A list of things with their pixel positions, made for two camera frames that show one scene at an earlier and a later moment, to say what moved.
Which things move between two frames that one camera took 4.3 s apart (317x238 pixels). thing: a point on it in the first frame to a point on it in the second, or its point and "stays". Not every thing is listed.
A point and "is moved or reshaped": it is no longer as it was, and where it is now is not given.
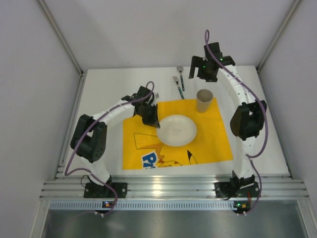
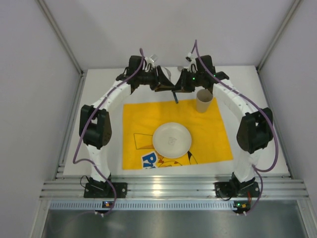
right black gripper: x=198 y=66 to x=184 y=81
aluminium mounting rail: x=174 y=186 stays
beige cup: x=203 y=97 stays
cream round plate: x=176 y=130 is moved or reshaped
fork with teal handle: x=177 y=81 is moved or reshaped
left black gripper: x=149 y=115 to x=158 y=78
